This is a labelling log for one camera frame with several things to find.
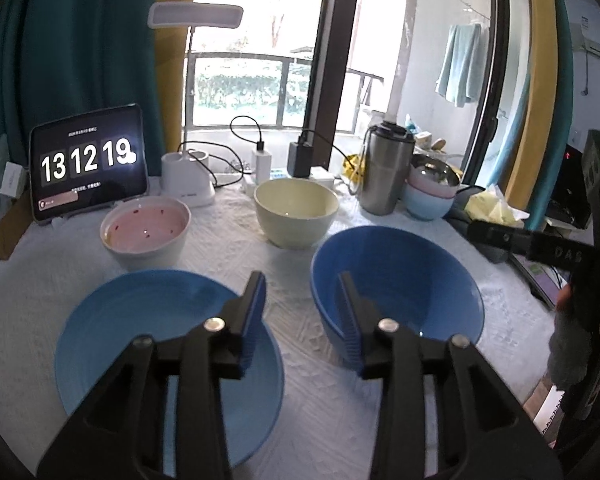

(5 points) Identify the white textured tablecloth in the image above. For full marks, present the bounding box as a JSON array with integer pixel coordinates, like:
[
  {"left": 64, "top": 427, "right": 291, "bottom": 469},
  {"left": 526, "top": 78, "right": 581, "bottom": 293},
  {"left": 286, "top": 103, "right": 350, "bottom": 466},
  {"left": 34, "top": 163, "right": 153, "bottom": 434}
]
[{"left": 0, "top": 170, "right": 556, "bottom": 480}]

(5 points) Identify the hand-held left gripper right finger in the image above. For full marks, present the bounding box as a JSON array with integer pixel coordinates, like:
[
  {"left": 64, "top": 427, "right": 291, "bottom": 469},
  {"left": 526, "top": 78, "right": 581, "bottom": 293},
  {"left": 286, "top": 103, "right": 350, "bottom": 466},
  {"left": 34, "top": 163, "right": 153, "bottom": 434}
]
[{"left": 337, "top": 271, "right": 563, "bottom": 480}]

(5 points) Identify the steel thermos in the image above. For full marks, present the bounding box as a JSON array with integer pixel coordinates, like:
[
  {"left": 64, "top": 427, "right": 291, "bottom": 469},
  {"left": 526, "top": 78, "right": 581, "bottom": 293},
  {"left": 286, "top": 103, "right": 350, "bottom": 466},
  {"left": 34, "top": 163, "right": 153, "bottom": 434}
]
[{"left": 359, "top": 121, "right": 417, "bottom": 216}]

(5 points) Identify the hanging light blue towel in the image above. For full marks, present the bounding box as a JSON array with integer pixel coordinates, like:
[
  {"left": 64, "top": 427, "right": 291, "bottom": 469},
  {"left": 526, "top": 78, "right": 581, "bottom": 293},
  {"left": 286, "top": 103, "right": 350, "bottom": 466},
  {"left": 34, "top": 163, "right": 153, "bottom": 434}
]
[{"left": 435, "top": 22, "right": 482, "bottom": 107}]

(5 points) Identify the dark sliding door frame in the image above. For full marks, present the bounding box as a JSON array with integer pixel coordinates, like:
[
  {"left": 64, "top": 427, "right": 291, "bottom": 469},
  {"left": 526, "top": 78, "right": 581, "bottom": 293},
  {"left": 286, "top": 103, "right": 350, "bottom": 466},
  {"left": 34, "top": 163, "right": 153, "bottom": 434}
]
[{"left": 300, "top": 0, "right": 531, "bottom": 191}]

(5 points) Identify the black charger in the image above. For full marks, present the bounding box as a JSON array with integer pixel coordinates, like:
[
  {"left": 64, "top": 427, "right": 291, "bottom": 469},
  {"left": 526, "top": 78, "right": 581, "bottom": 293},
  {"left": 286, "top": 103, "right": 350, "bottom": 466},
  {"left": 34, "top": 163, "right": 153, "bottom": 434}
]
[{"left": 287, "top": 141, "right": 312, "bottom": 179}]

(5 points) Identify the narrow teal curtain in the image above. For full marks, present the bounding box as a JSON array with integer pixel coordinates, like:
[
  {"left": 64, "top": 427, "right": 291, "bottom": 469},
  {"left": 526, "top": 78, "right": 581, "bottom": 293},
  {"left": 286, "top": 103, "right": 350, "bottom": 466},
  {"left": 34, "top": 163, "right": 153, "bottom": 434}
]
[{"left": 550, "top": 0, "right": 577, "bottom": 171}]

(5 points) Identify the white desk lamp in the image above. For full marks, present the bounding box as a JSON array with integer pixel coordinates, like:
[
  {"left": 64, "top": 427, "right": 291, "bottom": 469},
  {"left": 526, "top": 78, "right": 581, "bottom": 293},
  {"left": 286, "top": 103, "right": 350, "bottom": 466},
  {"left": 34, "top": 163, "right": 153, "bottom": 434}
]
[{"left": 147, "top": 1, "right": 244, "bottom": 208}]

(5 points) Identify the person's right hand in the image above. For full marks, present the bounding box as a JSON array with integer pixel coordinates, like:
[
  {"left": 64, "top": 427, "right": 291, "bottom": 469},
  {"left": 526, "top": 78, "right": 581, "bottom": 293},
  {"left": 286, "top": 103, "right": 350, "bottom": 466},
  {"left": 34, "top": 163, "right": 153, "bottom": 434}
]
[{"left": 554, "top": 282, "right": 577, "bottom": 323}]

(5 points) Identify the black charger cable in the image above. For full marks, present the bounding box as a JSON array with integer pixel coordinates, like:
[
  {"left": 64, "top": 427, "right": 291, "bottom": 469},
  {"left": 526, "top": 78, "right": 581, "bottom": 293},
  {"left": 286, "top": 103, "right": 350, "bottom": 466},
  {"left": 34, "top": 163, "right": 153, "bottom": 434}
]
[{"left": 230, "top": 116, "right": 266, "bottom": 151}]

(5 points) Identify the cardboard box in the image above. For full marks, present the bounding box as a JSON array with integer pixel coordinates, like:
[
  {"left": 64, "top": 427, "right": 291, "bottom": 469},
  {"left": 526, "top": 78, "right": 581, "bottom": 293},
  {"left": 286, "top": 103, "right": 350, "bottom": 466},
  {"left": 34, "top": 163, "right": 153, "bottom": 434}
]
[{"left": 0, "top": 195, "right": 36, "bottom": 261}]

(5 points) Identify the large blue bowl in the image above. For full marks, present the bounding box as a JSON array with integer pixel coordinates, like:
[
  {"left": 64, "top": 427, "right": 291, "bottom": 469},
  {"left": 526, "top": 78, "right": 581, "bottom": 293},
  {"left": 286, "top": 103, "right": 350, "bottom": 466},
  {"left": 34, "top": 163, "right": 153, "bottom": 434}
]
[{"left": 310, "top": 226, "right": 485, "bottom": 368}]

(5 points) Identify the cream bowl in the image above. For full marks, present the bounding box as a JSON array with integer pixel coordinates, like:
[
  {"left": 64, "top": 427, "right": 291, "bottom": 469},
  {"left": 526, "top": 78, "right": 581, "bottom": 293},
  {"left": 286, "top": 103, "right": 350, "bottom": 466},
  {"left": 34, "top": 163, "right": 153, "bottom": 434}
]
[{"left": 253, "top": 178, "right": 339, "bottom": 249}]

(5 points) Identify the white power strip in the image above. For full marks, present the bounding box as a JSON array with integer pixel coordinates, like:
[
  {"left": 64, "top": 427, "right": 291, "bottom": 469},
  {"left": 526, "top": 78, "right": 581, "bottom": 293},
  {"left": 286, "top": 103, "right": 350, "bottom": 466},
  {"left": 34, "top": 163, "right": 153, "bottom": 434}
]
[{"left": 212, "top": 165, "right": 337, "bottom": 192}]

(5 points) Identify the small pink bowl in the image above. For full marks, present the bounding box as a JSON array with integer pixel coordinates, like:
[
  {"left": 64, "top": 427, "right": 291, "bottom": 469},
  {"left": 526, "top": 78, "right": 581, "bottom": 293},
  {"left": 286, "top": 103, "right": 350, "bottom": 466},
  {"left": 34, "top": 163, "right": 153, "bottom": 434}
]
[{"left": 408, "top": 165, "right": 458, "bottom": 199}]

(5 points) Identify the yellow cloth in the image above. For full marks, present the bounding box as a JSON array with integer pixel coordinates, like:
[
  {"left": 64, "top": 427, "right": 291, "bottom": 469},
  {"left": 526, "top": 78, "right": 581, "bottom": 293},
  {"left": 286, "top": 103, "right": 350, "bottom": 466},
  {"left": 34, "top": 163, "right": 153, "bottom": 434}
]
[{"left": 465, "top": 185, "right": 531, "bottom": 231}]

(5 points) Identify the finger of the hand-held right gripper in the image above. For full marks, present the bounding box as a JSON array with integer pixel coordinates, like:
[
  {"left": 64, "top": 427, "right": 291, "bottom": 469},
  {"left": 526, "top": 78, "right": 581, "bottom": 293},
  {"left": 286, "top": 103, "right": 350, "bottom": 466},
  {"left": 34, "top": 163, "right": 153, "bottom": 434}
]
[{"left": 467, "top": 220, "right": 596, "bottom": 275}]

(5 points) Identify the narrow yellow curtain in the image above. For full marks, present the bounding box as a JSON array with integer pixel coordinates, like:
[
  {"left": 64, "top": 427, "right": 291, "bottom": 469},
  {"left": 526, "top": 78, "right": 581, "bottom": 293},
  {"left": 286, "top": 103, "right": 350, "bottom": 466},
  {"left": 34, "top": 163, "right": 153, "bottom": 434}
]
[{"left": 505, "top": 0, "right": 563, "bottom": 211}]

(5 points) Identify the pink speckled bowl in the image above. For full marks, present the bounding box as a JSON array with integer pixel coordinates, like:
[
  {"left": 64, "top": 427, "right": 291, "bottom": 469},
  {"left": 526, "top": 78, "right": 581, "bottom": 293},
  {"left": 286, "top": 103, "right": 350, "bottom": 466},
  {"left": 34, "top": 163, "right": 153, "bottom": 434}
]
[{"left": 99, "top": 197, "right": 192, "bottom": 272}]

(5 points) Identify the wide teal curtain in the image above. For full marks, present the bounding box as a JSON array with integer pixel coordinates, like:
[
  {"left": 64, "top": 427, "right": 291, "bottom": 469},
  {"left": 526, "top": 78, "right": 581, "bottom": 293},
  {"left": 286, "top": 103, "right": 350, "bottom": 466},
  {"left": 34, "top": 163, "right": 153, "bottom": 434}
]
[{"left": 0, "top": 0, "right": 168, "bottom": 181}]

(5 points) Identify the small light blue bowl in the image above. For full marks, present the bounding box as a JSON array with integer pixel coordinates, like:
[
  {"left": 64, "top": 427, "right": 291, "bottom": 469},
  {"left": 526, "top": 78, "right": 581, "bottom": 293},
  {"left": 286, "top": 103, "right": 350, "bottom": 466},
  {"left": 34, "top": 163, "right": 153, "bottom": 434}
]
[{"left": 403, "top": 182, "right": 455, "bottom": 222}]

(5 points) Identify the white charger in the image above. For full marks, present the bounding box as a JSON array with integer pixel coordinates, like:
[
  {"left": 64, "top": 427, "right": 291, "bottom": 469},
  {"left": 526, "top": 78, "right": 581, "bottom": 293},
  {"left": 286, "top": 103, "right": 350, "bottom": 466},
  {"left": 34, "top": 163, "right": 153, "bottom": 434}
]
[{"left": 251, "top": 142, "right": 271, "bottom": 183}]

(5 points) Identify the white air conditioner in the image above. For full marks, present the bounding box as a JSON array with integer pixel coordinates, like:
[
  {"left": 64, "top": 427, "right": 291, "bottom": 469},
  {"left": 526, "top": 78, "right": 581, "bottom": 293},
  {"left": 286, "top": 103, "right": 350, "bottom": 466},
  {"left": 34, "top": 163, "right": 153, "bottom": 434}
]
[{"left": 572, "top": 35, "right": 600, "bottom": 67}]

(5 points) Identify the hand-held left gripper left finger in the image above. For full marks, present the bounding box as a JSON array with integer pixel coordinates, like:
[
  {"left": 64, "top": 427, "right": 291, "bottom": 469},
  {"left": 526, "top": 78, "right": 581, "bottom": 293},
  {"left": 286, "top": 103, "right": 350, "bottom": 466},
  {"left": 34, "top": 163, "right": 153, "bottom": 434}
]
[{"left": 37, "top": 270, "right": 268, "bottom": 480}]

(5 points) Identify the black case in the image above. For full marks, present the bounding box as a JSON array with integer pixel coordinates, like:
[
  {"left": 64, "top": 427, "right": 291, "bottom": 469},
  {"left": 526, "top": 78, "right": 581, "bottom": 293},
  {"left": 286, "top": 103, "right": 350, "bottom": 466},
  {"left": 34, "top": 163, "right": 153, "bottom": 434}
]
[{"left": 445, "top": 185, "right": 511, "bottom": 263}]

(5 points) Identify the tablet with clock display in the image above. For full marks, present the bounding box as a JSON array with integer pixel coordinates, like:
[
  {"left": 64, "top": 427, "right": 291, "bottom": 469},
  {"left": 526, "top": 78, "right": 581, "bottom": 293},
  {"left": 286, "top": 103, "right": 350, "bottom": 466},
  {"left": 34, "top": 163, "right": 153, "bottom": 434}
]
[{"left": 29, "top": 103, "right": 150, "bottom": 223}]

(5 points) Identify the balcony railing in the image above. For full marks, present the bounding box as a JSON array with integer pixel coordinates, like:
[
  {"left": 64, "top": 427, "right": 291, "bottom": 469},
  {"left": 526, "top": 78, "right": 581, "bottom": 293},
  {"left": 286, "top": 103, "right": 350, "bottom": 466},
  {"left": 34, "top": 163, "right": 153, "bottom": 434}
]
[{"left": 182, "top": 50, "right": 386, "bottom": 133}]

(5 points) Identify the blue deep plate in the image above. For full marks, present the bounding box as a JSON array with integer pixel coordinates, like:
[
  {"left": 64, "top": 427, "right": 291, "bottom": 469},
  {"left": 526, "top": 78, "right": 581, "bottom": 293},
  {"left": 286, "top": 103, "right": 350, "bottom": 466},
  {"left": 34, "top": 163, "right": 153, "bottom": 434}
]
[{"left": 55, "top": 269, "right": 286, "bottom": 466}]

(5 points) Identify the small white box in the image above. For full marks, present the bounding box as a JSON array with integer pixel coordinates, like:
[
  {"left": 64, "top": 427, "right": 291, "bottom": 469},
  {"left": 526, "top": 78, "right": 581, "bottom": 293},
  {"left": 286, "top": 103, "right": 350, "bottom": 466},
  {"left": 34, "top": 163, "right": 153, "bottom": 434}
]
[{"left": 1, "top": 161, "right": 27, "bottom": 197}]

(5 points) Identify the black computer tower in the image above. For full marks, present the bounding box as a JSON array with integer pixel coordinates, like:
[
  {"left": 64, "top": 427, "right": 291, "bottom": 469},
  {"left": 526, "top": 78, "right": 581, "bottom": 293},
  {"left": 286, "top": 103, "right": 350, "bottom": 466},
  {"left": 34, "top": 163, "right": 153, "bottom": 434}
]
[{"left": 545, "top": 142, "right": 593, "bottom": 226}]

